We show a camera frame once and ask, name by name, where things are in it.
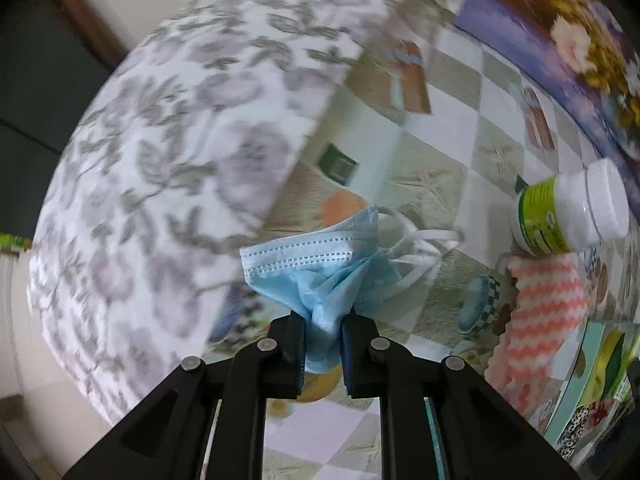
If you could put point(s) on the grey leaf print cloth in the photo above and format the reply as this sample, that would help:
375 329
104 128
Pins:
200 160

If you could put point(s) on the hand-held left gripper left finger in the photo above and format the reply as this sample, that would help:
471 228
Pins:
299 355

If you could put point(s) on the white bottle green label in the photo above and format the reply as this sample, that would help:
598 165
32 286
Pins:
565 210

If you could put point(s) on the printed checkered tablecloth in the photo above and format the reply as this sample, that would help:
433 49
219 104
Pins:
450 160

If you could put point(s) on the light teal storage box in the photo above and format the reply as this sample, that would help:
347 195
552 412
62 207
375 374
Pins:
570 400

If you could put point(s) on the floral painting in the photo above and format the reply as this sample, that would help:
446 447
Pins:
550 35

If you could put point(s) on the pink white striped cloth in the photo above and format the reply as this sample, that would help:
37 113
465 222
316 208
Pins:
540 320

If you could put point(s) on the blue face mask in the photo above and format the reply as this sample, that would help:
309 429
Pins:
320 280

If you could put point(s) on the black white spotted cloth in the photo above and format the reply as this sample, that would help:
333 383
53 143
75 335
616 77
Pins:
574 432

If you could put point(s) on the yellow green sponge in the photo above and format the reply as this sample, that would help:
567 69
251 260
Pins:
602 360

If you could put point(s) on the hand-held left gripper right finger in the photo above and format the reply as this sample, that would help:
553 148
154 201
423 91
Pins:
346 355

